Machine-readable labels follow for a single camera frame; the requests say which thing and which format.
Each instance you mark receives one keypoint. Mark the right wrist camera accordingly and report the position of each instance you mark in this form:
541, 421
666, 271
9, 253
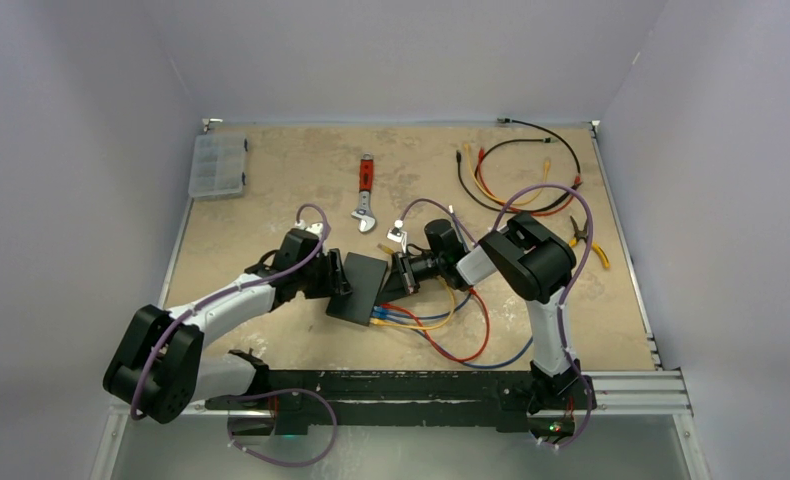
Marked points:
398, 234

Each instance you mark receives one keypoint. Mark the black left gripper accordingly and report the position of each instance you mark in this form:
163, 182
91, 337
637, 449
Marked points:
329, 261

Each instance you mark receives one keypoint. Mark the yellow black pliers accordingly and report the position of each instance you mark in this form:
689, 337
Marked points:
581, 235

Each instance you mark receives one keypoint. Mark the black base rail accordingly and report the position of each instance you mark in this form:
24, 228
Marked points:
489, 399

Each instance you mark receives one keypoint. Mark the silver adjustable wrench red handle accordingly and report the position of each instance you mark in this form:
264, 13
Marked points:
363, 212

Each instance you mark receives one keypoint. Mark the black network switch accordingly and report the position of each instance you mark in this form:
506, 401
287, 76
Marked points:
365, 275

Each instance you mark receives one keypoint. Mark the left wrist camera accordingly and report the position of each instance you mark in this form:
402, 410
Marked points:
316, 228

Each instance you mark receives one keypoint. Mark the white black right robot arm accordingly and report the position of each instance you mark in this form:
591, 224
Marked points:
538, 267

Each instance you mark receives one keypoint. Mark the clear plastic organizer box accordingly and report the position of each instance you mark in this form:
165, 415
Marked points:
218, 165

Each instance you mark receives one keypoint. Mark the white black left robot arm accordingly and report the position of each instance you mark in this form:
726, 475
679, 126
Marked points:
158, 368

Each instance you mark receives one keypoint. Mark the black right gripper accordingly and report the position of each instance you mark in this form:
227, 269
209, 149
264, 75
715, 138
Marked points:
403, 262

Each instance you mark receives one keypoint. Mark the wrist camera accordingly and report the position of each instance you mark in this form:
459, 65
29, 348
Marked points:
316, 228
398, 234

